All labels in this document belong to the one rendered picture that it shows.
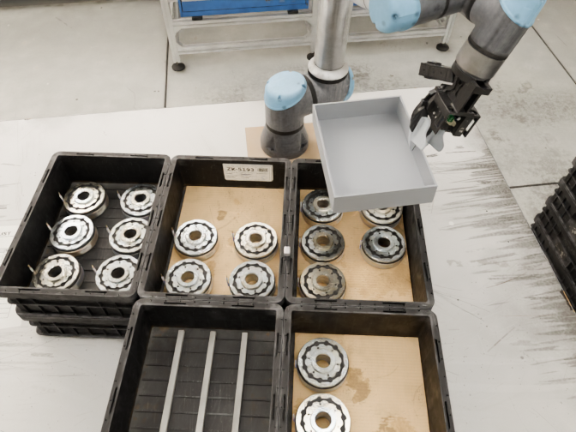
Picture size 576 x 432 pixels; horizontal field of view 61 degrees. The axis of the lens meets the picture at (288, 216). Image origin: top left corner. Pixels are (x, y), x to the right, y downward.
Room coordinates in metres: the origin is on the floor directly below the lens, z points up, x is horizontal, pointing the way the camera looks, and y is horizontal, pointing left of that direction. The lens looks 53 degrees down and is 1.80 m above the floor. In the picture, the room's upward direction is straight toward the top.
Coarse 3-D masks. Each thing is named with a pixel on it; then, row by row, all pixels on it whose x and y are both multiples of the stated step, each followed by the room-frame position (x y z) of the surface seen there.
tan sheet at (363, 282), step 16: (304, 192) 0.82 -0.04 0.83; (304, 224) 0.71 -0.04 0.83; (352, 224) 0.71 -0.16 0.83; (400, 224) 0.71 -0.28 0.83; (352, 240) 0.66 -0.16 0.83; (352, 256) 0.62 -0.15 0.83; (352, 272) 0.57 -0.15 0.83; (368, 272) 0.57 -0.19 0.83; (384, 272) 0.57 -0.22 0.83; (400, 272) 0.57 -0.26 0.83; (352, 288) 0.53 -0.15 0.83; (368, 288) 0.53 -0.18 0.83; (384, 288) 0.53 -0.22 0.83; (400, 288) 0.53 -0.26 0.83
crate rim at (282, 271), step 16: (176, 160) 0.83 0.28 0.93; (192, 160) 0.84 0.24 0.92; (208, 160) 0.84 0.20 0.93; (224, 160) 0.84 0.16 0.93; (240, 160) 0.83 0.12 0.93; (256, 160) 0.83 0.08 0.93; (272, 160) 0.83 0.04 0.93; (288, 160) 0.83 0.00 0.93; (288, 176) 0.78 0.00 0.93; (288, 192) 0.73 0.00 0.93; (160, 208) 0.68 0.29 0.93; (288, 208) 0.68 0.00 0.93; (160, 224) 0.64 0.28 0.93; (288, 224) 0.64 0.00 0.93; (144, 272) 0.52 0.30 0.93; (144, 288) 0.48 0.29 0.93
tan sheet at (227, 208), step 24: (192, 192) 0.82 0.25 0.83; (216, 192) 0.82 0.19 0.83; (240, 192) 0.82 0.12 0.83; (264, 192) 0.82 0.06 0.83; (192, 216) 0.74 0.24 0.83; (216, 216) 0.74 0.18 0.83; (240, 216) 0.74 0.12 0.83; (264, 216) 0.74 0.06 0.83; (216, 264) 0.60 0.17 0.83; (216, 288) 0.53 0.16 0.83
